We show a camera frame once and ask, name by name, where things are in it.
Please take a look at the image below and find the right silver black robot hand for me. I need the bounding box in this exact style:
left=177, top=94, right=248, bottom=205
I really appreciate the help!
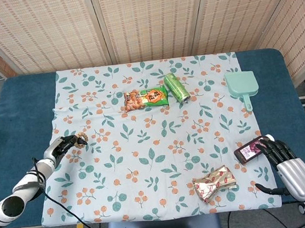
left=249, top=130, right=305, bottom=207

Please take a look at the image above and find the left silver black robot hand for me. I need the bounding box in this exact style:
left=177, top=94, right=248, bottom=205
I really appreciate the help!
left=41, top=133, right=90, bottom=166

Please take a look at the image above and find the wooden bead bracelet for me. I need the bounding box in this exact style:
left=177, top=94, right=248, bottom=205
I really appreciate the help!
left=72, top=131, right=90, bottom=150

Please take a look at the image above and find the dark purple snack packet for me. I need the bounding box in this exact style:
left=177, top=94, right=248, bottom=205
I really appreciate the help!
left=232, top=135, right=268, bottom=166

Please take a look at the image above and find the gold foil snack packet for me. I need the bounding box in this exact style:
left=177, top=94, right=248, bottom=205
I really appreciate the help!
left=191, top=163, right=239, bottom=206

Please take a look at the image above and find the floral leaf print tablecloth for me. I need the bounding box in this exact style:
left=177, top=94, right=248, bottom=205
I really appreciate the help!
left=24, top=47, right=284, bottom=228

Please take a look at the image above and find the green orange snack packet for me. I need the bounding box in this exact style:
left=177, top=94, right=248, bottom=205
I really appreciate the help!
left=122, top=84, right=170, bottom=114

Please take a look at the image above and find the mint green plastic dustpan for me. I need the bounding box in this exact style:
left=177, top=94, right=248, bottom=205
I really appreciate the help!
left=223, top=69, right=262, bottom=115

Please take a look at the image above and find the beige bamboo screen panel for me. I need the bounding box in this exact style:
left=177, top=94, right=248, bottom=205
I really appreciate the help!
left=0, top=0, right=112, bottom=79
left=185, top=0, right=305, bottom=58
left=251, top=0, right=305, bottom=91
left=90, top=0, right=214, bottom=68

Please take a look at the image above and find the green drink can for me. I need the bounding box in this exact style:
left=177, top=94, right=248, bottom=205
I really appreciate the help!
left=162, top=71, right=192, bottom=106

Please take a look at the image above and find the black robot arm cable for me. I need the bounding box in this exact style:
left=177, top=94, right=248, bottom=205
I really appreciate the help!
left=31, top=149, right=111, bottom=228

